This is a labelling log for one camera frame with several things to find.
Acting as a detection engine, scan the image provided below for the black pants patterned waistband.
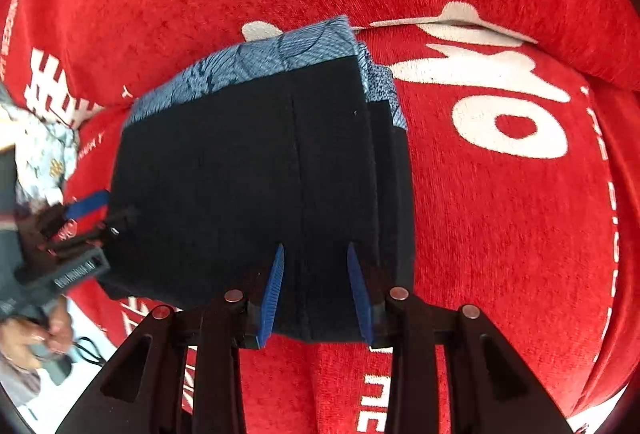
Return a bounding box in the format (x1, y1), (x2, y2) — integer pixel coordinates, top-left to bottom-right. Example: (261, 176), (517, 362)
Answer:
(101, 16), (416, 343)

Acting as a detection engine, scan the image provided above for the person's left hand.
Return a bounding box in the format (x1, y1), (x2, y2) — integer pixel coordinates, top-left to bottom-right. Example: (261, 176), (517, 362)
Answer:
(1, 295), (73, 370)

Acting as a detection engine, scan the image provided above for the light blue patterned cloth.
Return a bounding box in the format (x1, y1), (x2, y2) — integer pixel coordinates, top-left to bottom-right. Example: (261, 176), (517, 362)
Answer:
(1, 84), (79, 211)

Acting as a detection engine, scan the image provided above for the red wedding blanket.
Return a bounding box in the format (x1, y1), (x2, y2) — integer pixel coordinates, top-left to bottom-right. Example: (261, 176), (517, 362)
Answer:
(1, 0), (639, 433)

